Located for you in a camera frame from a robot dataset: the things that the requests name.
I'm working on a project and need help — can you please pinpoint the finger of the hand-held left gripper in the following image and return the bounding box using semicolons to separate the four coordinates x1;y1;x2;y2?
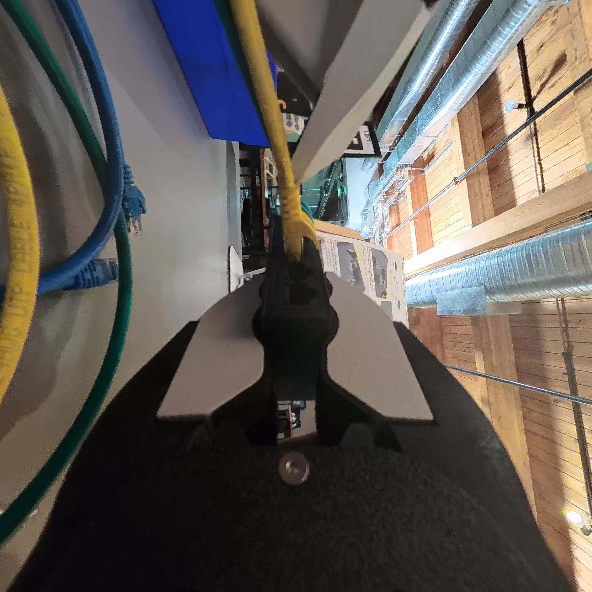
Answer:
256;0;434;186

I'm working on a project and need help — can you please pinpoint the black-framed tag sign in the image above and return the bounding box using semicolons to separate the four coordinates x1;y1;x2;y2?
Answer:
342;122;382;160

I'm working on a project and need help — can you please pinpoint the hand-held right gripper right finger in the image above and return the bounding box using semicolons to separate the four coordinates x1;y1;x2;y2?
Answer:
317;273;435;446

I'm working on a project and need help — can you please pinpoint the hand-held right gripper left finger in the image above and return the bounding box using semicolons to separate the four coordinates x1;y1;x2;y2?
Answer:
156;277;278;446

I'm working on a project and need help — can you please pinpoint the green ethernet cable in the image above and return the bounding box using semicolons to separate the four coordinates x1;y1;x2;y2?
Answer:
0;0;317;542

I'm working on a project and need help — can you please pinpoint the blue plastic bin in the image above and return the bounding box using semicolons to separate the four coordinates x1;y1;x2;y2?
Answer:
153;0;278;144

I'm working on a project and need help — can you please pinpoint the black network switch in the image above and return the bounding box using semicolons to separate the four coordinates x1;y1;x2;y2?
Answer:
257;215;336;401

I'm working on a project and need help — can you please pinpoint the printed instruction sheet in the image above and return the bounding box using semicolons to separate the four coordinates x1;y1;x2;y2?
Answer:
319;233;408;324

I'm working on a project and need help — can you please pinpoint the yellow ethernet cable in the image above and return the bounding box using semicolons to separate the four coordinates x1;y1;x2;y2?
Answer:
0;0;320;398

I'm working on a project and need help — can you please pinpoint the white stand base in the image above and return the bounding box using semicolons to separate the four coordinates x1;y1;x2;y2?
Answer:
229;246;266;292

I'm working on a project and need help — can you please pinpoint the silver ventilation duct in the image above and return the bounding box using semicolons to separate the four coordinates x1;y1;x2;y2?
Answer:
406;220;592;317
375;0;482;149
384;0;569;186

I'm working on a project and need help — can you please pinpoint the blue ethernet cable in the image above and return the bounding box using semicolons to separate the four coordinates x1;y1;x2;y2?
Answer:
0;0;148;297

